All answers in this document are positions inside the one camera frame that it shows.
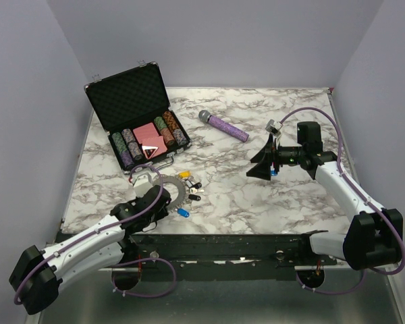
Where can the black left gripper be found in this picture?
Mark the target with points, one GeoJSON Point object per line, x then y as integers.
{"type": "Point", "coordinates": [163, 212]}

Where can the yellow key tag upper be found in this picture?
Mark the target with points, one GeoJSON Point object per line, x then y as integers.
{"type": "Point", "coordinates": [184, 174]}

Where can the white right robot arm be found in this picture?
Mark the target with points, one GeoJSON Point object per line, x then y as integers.
{"type": "Point", "coordinates": [375, 233]}

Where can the round metal key ring disc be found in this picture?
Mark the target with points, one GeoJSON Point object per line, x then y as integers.
{"type": "Point", "coordinates": [182, 188]}

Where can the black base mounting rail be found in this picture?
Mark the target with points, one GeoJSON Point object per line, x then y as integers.
{"type": "Point", "coordinates": [198, 257]}

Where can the black key tag lower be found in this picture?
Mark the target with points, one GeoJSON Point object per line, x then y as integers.
{"type": "Point", "coordinates": [194, 197]}

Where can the black key tag upper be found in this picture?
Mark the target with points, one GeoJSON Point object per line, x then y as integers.
{"type": "Point", "coordinates": [197, 185]}

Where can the purple glitter microphone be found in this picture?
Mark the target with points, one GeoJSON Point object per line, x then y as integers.
{"type": "Point", "coordinates": [223, 126]}

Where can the black poker chip case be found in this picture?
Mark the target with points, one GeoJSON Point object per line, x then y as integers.
{"type": "Point", "coordinates": [130, 99]}

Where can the black key tag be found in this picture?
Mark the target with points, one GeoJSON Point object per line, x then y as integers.
{"type": "Point", "coordinates": [197, 185]}
{"type": "Point", "coordinates": [194, 197]}

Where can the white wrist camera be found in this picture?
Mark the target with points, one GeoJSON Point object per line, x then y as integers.
{"type": "Point", "coordinates": [141, 184]}
{"type": "Point", "coordinates": [275, 128]}

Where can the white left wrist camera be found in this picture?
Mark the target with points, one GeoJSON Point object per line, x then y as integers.
{"type": "Point", "coordinates": [141, 184]}

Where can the all in triangle button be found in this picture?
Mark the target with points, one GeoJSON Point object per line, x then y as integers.
{"type": "Point", "coordinates": [149, 151]}

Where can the blue key tag on disc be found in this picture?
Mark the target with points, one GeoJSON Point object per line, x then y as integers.
{"type": "Point", "coordinates": [183, 213]}

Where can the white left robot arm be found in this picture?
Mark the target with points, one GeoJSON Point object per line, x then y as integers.
{"type": "Point", "coordinates": [40, 274]}

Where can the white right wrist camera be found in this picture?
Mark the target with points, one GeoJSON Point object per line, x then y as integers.
{"type": "Point", "coordinates": [275, 128]}

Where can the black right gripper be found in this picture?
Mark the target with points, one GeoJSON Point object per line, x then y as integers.
{"type": "Point", "coordinates": [262, 169]}

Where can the red playing card deck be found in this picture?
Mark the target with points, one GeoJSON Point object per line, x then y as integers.
{"type": "Point", "coordinates": [148, 135]}

